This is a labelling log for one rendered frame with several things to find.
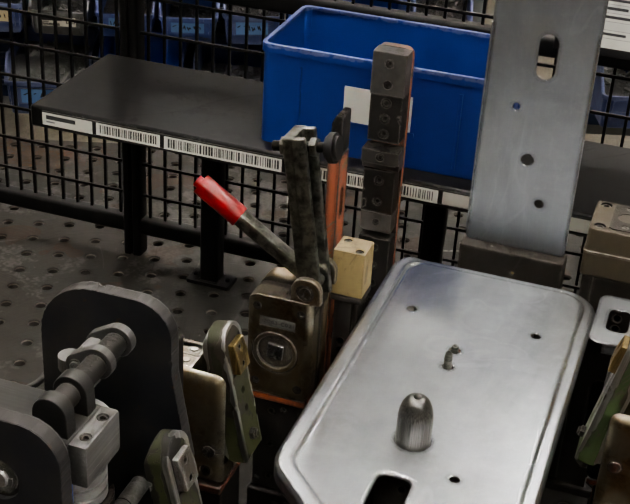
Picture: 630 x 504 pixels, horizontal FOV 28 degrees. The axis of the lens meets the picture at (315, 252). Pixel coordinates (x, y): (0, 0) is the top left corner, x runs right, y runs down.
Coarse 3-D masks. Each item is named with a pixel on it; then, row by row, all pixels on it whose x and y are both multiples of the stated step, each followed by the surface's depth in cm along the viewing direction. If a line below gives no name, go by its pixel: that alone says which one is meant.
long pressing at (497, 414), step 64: (384, 320) 128; (448, 320) 129; (512, 320) 129; (576, 320) 130; (320, 384) 117; (384, 384) 118; (448, 384) 119; (512, 384) 119; (320, 448) 109; (384, 448) 110; (448, 448) 110; (512, 448) 111
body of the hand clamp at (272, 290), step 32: (256, 288) 123; (288, 288) 123; (256, 320) 123; (288, 320) 122; (320, 320) 124; (256, 352) 125; (288, 352) 124; (320, 352) 127; (256, 384) 127; (288, 384) 125; (288, 416) 128; (256, 448) 131; (256, 480) 133
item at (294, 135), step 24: (288, 144) 114; (312, 144) 115; (336, 144) 114; (288, 168) 115; (312, 168) 118; (288, 192) 116; (312, 192) 119; (312, 216) 117; (312, 240) 118; (312, 264) 119
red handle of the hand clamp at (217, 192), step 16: (208, 176) 121; (208, 192) 120; (224, 192) 121; (224, 208) 121; (240, 208) 121; (240, 224) 121; (256, 224) 121; (256, 240) 121; (272, 240) 121; (272, 256) 122; (288, 256) 121; (320, 272) 123
